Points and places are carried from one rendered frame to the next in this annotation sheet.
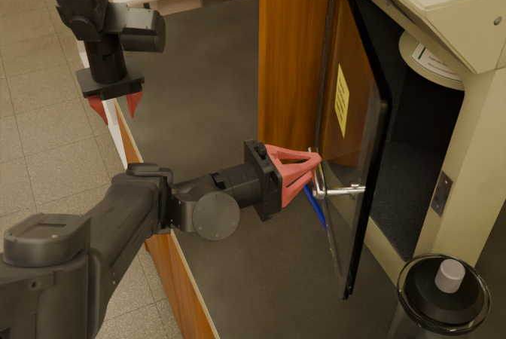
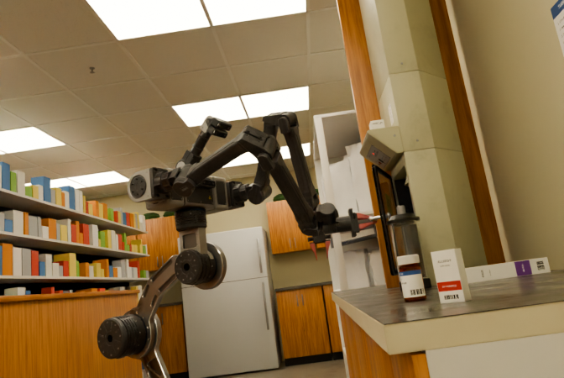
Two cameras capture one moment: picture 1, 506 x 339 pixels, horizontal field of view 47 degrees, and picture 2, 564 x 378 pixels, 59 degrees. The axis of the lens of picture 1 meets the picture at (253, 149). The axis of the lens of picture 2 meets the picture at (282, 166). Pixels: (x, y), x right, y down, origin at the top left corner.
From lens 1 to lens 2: 160 cm
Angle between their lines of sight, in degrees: 62
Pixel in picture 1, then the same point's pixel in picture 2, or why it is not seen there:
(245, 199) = (344, 221)
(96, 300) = (278, 156)
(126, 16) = not seen: hidden behind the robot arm
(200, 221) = (321, 208)
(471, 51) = (389, 144)
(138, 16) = not seen: hidden behind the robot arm
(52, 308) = (268, 140)
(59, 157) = not seen: outside the picture
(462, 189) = (419, 204)
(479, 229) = (444, 234)
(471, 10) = (383, 131)
